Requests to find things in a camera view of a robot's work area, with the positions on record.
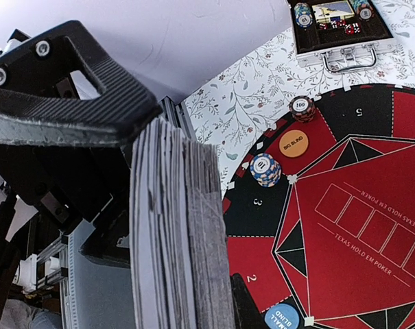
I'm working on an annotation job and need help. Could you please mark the dark red chip stack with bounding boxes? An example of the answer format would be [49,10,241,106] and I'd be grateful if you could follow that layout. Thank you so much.
[289,95,316,123]

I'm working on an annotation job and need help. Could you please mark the blue small blind button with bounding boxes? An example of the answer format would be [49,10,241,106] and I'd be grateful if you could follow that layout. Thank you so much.
[264,303,300,329]

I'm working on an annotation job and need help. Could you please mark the chip row in case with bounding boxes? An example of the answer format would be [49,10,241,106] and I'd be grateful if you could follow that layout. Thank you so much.
[294,3,313,28]
[350,0,374,21]

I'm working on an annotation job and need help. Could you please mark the card deck in case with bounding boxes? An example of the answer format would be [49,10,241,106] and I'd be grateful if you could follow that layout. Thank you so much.
[312,1,355,23]

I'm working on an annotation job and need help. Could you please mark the blue card deck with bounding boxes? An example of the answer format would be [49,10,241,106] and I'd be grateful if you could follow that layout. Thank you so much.
[129,118,235,328]

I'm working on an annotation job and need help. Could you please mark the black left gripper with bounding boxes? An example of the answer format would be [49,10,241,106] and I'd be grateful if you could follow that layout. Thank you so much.
[0,19,162,329]

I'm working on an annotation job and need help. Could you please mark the red dice in case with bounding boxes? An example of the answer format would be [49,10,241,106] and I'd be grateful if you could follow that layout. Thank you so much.
[318,20,361,35]

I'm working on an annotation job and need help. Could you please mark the aluminium poker chip case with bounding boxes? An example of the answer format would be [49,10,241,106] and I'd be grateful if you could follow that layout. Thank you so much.
[287,1,397,75]

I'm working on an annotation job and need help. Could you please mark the round red black poker mat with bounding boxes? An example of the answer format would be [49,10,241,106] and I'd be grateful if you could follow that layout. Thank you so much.
[223,84,415,328]

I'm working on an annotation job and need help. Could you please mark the orange big blind button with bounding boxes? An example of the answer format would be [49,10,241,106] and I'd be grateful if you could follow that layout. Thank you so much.
[278,130,309,158]

